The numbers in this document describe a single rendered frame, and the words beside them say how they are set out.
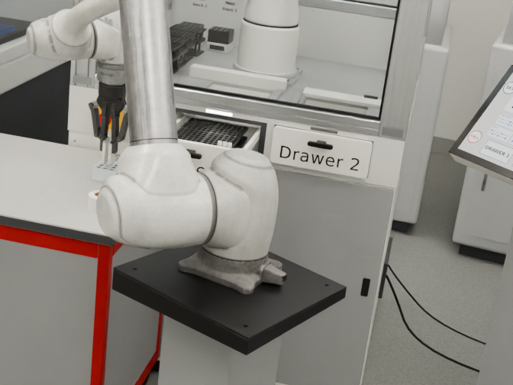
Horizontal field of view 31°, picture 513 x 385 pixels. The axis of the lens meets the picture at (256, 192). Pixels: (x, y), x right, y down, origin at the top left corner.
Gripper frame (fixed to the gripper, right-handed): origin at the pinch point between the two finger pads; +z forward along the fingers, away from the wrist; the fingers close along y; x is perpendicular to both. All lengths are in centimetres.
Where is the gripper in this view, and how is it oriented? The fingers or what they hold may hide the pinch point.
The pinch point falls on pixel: (108, 152)
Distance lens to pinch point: 265.7
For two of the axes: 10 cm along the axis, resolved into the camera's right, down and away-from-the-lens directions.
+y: 9.5, 2.0, -2.4
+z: -1.1, 9.3, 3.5
